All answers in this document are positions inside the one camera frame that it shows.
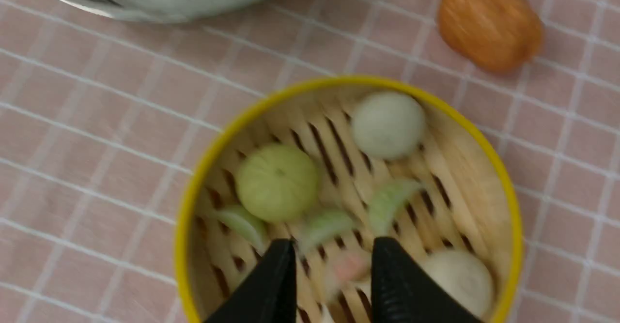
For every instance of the pink white toy dumpling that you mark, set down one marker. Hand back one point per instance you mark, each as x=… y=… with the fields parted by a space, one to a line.
x=350 y=269

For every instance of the green toy dumpling middle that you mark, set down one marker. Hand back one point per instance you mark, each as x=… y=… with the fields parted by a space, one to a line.
x=322 y=226

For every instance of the yellow rimmed bamboo steamer basket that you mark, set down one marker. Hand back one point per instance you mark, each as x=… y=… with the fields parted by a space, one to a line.
x=468 y=201

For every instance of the green toy bun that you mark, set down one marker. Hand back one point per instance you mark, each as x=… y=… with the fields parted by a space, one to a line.
x=277 y=183

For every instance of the white toy bun lower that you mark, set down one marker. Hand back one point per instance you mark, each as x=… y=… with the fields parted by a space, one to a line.
x=464 y=277

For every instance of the green toy dumpling right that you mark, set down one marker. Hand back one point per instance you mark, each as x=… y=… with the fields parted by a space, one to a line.
x=388 y=200

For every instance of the pink checkered tablecloth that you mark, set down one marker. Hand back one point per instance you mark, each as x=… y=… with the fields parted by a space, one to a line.
x=102 y=122

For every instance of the green toy dumpling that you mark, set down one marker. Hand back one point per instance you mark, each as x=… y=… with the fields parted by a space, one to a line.
x=238 y=219
x=322 y=226
x=388 y=200

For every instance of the orange toy potato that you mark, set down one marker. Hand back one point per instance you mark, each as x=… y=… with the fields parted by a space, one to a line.
x=496 y=35

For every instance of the green toy dumpling left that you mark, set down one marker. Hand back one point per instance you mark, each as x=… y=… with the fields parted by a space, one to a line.
x=238 y=219

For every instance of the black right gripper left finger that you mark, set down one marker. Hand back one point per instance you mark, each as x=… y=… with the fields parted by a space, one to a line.
x=268 y=294

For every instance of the white toy bun upper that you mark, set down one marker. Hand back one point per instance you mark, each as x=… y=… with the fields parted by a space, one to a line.
x=388 y=125

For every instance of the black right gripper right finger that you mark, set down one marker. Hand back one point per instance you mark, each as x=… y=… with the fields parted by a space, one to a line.
x=401 y=291

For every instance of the white toy bun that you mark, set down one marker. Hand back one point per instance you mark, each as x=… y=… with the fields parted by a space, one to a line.
x=388 y=125
x=464 y=277

